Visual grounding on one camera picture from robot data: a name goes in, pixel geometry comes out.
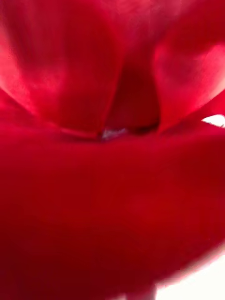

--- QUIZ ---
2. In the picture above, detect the red rose with green stem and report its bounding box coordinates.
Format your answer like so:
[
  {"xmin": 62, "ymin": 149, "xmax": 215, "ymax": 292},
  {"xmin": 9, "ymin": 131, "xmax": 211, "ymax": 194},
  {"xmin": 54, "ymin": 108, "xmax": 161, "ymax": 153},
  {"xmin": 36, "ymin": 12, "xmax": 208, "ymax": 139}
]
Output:
[{"xmin": 0, "ymin": 0, "xmax": 225, "ymax": 300}]

